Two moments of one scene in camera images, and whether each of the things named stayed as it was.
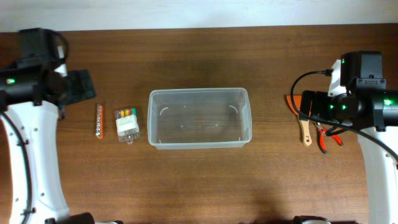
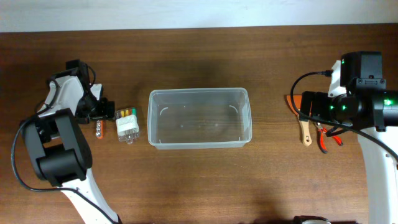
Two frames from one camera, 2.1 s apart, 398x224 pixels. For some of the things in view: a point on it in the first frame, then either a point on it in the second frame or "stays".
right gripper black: x=318 y=99 stays
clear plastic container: x=199 y=119 stays
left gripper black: x=86 y=87 to x=106 y=111
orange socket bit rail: x=99 y=129 stays
